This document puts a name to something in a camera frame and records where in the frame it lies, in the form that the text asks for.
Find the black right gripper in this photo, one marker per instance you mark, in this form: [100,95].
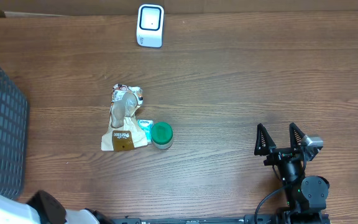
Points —
[277,153]

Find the green lid jar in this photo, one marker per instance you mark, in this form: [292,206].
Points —
[162,135]

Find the teal Kleenex tissue pack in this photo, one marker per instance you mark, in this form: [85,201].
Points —
[146,126]

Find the beige Pantree bread bag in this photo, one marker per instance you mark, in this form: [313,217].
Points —
[124,132]

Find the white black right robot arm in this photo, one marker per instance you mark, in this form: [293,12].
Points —
[306,195]

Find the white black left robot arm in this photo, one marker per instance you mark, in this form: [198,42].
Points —
[44,208]

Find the white barcode scanner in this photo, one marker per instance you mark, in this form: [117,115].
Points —
[149,32]

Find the dark grey plastic basket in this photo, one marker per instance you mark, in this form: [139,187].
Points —
[14,117]

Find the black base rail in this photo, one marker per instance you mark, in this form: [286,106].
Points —
[247,219]

